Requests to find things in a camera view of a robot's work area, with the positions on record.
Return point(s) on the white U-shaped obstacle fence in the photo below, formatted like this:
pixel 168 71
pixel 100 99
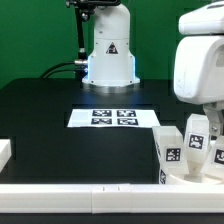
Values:
pixel 111 198

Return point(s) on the paper sheet with tags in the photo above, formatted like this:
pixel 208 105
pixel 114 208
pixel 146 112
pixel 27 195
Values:
pixel 113 118

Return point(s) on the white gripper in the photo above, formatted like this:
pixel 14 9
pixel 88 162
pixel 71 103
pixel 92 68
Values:
pixel 199 77

